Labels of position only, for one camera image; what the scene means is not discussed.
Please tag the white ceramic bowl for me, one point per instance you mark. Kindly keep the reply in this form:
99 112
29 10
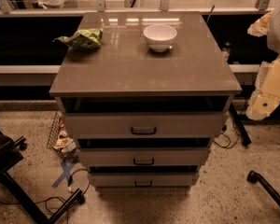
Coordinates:
160 37

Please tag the grey drawer cabinet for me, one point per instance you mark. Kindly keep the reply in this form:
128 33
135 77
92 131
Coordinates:
126 76

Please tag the green chip bag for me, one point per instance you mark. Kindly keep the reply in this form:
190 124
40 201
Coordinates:
83 39

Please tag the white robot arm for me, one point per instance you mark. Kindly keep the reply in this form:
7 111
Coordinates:
273 33

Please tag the grey bottom drawer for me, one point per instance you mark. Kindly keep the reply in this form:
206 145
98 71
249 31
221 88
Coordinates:
149 180

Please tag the grey middle drawer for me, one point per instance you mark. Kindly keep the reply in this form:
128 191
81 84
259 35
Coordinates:
116 157

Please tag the grey drawer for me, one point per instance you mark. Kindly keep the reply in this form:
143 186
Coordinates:
149 180
116 157
144 125

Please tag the wire basket with snacks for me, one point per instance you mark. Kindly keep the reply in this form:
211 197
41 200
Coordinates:
59 141

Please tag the black chair leg right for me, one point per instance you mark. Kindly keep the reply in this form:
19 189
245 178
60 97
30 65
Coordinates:
254 177

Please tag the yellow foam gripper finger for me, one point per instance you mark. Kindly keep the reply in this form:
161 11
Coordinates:
260 26
261 106

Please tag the black stand leg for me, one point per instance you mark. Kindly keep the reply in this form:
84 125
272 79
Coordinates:
240 126

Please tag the grey top drawer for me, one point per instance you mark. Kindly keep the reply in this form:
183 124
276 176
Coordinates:
144 125

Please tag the blue tape cross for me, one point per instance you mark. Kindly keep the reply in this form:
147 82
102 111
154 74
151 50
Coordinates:
66 173

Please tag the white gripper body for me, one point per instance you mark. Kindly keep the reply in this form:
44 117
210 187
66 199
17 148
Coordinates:
279 32

